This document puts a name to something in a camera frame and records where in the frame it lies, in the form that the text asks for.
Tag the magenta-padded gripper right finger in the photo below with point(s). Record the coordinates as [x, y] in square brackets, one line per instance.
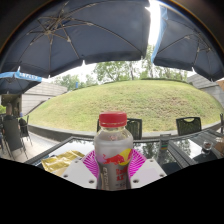
[148, 171]

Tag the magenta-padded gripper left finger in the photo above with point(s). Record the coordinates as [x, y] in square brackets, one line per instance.
[78, 173]

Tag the red-capped clear drink bottle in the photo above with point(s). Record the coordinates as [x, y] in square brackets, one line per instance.
[113, 146]

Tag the yellow foil snack bag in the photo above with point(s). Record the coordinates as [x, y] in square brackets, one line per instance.
[60, 161]

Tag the dark green woven chair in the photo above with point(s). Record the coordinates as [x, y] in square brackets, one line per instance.
[135, 128]
[188, 126]

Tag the group of dark patio chairs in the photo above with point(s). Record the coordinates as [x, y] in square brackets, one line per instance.
[13, 131]
[222, 123]

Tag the person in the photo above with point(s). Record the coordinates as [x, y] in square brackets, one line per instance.
[9, 108]

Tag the light blue printed umbrella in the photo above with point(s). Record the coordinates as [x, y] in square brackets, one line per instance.
[16, 78]

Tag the beige patio umbrella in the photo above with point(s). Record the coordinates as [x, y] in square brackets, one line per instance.
[220, 83]

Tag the large dark blue patio umbrella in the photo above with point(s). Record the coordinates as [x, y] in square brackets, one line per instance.
[83, 33]
[190, 43]

